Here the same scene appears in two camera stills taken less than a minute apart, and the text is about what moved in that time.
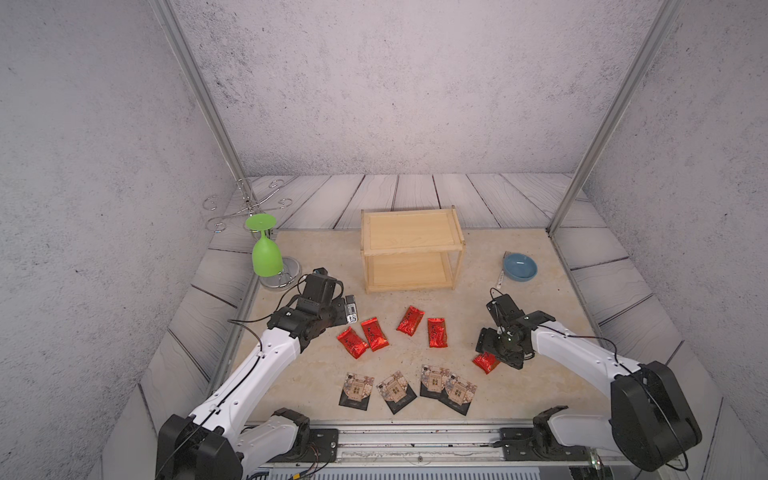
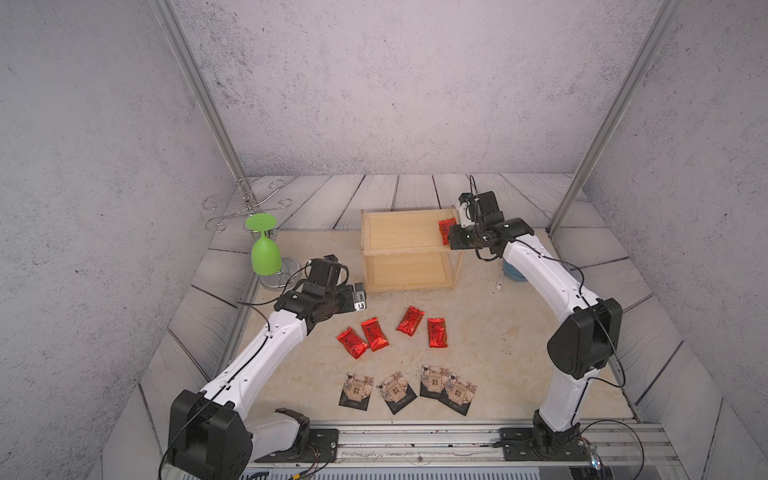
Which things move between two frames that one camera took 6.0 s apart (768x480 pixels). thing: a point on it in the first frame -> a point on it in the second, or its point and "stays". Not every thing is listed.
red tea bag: [486, 362] -> [444, 229]
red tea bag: [437, 333] stays
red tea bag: [376, 338] stays
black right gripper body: [497, 345] -> [465, 238]
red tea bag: [411, 321] stays
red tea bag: [352, 342] stays
